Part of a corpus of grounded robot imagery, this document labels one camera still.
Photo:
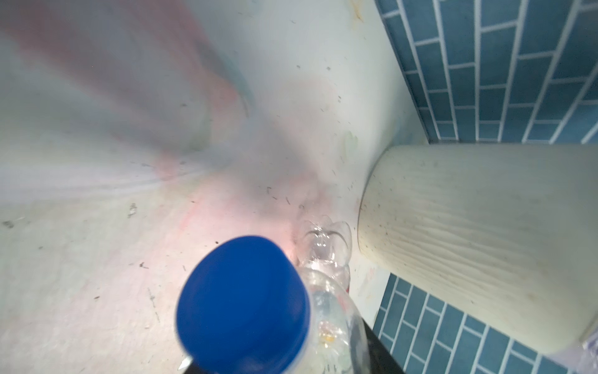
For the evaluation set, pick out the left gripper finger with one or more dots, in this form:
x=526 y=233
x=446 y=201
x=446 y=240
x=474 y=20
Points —
x=381 y=360

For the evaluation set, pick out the clear bottle blue cap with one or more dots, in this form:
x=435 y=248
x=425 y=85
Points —
x=246 y=308

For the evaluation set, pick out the cream bin with pink bag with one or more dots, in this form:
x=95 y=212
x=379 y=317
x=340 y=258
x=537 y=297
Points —
x=507 y=233

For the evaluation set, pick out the clear bottle red label yellow cap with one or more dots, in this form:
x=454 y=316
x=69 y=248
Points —
x=326 y=246

